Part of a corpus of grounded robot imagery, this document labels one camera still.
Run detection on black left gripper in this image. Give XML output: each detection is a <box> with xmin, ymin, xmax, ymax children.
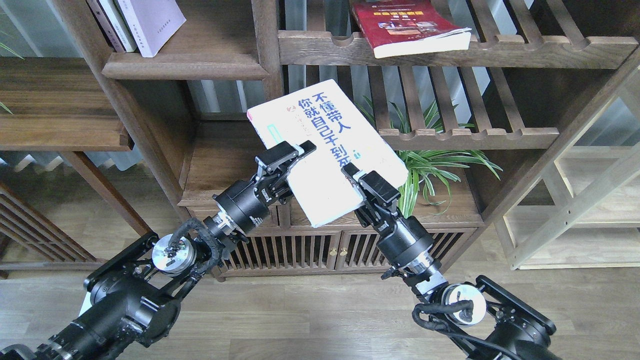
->
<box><xmin>212</xmin><ymin>140</ymin><xmax>317</xmax><ymax>236</ymax></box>

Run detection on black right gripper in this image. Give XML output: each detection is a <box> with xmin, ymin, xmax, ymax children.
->
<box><xmin>341</xmin><ymin>162</ymin><xmax>435</xmax><ymax>278</ymax></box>

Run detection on white book blue characters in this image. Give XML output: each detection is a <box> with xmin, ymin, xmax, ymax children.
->
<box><xmin>246</xmin><ymin>79</ymin><xmax>409</xmax><ymax>228</ymax></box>

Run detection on lavender white paperback book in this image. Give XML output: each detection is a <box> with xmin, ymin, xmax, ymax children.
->
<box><xmin>118</xmin><ymin>0</ymin><xmax>186</xmax><ymax>59</ymax></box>

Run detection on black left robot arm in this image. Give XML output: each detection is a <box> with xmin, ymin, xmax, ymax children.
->
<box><xmin>1</xmin><ymin>140</ymin><xmax>316</xmax><ymax>360</ymax></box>

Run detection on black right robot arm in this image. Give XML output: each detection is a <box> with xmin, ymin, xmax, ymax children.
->
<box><xmin>342</xmin><ymin>162</ymin><xmax>557</xmax><ymax>360</ymax></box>

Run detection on dark wooden bookshelf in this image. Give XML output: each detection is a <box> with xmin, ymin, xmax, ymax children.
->
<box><xmin>1</xmin><ymin>0</ymin><xmax>639</xmax><ymax>269</ymax></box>

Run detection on red cover book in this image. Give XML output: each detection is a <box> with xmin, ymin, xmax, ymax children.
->
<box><xmin>351</xmin><ymin>0</ymin><xmax>472</xmax><ymax>59</ymax></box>

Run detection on white spine upright book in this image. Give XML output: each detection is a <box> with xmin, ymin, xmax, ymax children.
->
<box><xmin>98</xmin><ymin>0</ymin><xmax>138</xmax><ymax>53</ymax></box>

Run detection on purple spine upright book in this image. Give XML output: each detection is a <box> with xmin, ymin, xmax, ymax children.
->
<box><xmin>86</xmin><ymin>0</ymin><xmax>126</xmax><ymax>53</ymax></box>

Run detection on dark slatted wooden rack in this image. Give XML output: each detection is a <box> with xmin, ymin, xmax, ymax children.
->
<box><xmin>0</xmin><ymin>183</ymin><xmax>106</xmax><ymax>280</ymax></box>

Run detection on light wooden shelf frame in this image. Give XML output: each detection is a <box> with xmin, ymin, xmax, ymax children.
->
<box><xmin>494</xmin><ymin>68</ymin><xmax>640</xmax><ymax>270</ymax></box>

